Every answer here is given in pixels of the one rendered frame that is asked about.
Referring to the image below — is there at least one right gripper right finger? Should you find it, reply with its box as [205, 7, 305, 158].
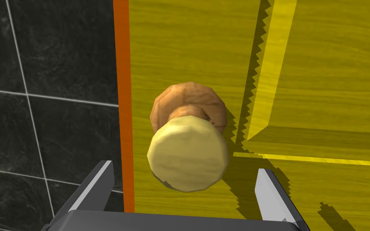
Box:
[254, 168, 309, 231]

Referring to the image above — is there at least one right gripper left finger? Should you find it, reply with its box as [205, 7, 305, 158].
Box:
[52, 160, 115, 224]

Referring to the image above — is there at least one cream and brown door knob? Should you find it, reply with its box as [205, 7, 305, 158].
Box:
[146, 81, 230, 193]

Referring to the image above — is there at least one yellow wooden door leaf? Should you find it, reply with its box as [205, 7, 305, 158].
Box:
[113, 0, 370, 231]

